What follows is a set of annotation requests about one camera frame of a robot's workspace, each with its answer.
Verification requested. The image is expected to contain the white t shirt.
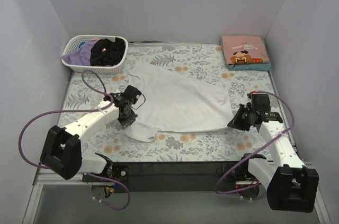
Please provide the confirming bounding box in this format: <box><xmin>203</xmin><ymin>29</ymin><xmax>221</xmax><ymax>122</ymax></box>
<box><xmin>125</xmin><ymin>62</ymin><xmax>233</xmax><ymax>142</ymax></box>

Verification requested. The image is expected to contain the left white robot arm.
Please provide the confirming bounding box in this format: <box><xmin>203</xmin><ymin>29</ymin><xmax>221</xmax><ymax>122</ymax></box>
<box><xmin>40</xmin><ymin>85</ymin><xmax>143</xmax><ymax>182</ymax></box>

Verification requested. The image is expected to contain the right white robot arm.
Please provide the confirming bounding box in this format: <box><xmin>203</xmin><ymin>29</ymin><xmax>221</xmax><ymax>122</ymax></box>
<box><xmin>227</xmin><ymin>91</ymin><xmax>319</xmax><ymax>213</ymax></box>

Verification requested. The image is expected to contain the floral table mat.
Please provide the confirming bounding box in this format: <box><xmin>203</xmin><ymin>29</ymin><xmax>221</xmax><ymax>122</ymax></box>
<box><xmin>58</xmin><ymin>44</ymin><xmax>274</xmax><ymax>162</ymax></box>

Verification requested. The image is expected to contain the black garment in basket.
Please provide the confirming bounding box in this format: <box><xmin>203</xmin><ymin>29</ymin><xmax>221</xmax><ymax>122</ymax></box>
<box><xmin>90</xmin><ymin>38</ymin><xmax>126</xmax><ymax>67</ymax></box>

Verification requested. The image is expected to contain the white plastic laundry basket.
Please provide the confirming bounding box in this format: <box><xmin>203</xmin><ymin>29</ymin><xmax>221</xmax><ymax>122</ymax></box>
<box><xmin>61</xmin><ymin>35</ymin><xmax>129</xmax><ymax>74</ymax></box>

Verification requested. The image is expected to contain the purple garment in basket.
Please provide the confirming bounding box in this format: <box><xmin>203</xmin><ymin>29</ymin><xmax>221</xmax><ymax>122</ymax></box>
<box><xmin>63</xmin><ymin>39</ymin><xmax>99</xmax><ymax>66</ymax></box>

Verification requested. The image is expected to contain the folded pink t shirt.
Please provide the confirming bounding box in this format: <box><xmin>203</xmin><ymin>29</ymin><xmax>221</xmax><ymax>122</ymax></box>
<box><xmin>221</xmin><ymin>35</ymin><xmax>269</xmax><ymax>65</ymax></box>

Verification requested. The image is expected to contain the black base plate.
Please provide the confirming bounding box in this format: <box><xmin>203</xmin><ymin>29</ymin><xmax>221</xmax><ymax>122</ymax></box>
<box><xmin>82</xmin><ymin>162</ymin><xmax>272</xmax><ymax>200</ymax></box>

